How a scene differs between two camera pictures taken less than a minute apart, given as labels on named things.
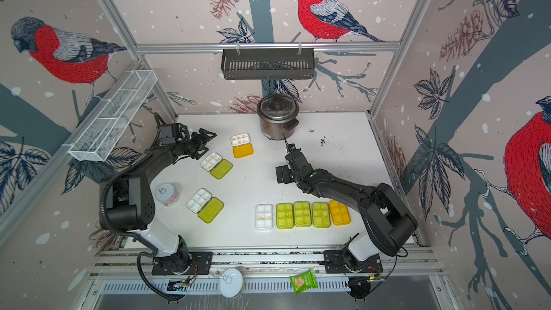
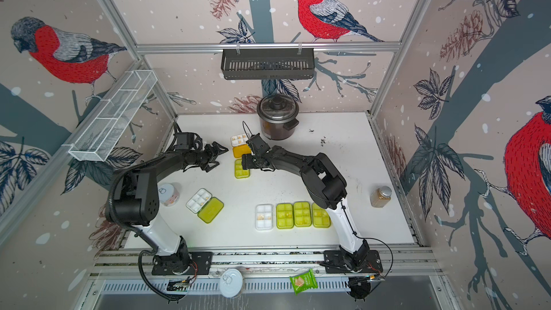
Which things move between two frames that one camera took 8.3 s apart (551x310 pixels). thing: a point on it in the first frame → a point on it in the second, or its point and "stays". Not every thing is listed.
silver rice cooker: [278, 115] stays
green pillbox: [217, 165] → [239, 173]
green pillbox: [321, 216] stays
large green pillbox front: [302, 214] stays
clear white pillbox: [264, 217] stays
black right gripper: [285, 171] → [247, 161]
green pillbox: [285, 216] stays
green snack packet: [303, 282] stays
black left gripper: [199, 143] → [212, 155]
